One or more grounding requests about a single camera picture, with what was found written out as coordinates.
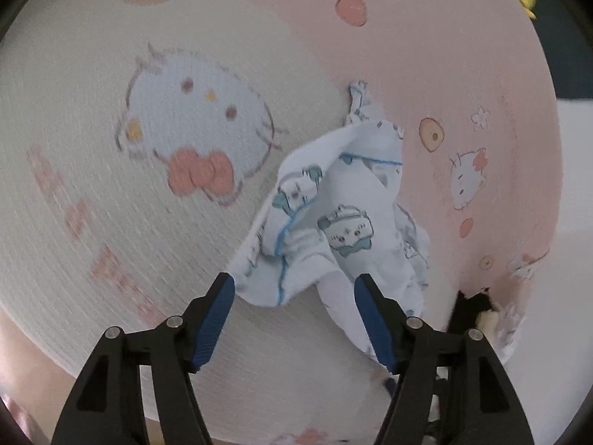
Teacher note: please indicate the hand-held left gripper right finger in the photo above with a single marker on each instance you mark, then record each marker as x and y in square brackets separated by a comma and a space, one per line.
[375, 324]

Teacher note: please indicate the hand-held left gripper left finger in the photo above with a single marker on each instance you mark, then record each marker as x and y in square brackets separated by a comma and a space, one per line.
[215, 320]

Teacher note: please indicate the light blue printed pants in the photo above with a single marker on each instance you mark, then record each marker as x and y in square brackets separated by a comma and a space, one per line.
[343, 204]

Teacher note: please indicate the black garment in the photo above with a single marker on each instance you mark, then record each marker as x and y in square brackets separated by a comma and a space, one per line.
[465, 310]

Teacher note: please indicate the pink cat print blanket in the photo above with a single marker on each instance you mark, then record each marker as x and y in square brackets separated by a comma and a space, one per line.
[139, 241]

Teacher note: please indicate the cream folded cloth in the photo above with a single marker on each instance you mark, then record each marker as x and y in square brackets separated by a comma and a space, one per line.
[489, 320]

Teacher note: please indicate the white crumpled cloth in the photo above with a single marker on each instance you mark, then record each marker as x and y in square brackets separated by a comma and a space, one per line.
[509, 329]

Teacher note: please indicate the dark green curtain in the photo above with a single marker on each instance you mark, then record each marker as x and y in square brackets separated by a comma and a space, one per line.
[572, 55]

